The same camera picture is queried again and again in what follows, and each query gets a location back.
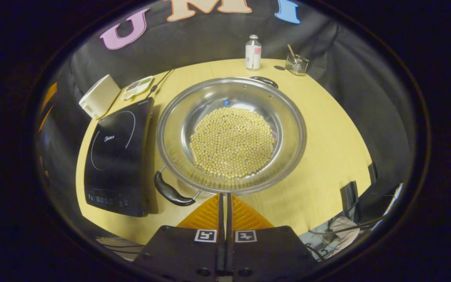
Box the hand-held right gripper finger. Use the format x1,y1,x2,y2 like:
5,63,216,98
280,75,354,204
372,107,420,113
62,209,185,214
226,192,321,282
133,192,226,282

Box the black induction cooktop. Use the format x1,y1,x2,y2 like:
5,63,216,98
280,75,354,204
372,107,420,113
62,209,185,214
83,97,155,218

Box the steel pot with black handles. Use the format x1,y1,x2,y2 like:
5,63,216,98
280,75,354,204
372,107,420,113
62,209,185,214
154,76,308,207

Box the white toaster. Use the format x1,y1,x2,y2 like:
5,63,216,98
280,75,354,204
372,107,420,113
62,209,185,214
78,74,121,120

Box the pile of yellow soybeans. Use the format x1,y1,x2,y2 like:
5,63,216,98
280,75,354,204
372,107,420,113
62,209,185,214
189,107,277,180

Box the white divided dish of beans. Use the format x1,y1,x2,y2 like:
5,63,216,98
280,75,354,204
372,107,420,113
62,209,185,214
120,75,154,101

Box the white crumpled cloth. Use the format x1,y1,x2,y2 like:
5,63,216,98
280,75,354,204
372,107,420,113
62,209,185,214
328,216,362,248

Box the black table clamp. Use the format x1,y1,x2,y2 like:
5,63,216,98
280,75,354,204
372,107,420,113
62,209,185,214
340,180,360,209
367,162,379,185

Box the small white plastic bottle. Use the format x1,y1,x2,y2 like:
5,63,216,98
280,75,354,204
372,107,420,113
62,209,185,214
245,34,262,71

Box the small glass jar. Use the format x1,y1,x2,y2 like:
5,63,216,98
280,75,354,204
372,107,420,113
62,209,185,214
285,54,310,76

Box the black power cable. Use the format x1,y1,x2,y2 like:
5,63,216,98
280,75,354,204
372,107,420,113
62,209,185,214
145,69,175,99

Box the thin dark cable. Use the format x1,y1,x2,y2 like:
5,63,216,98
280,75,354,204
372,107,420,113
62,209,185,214
307,215,387,236

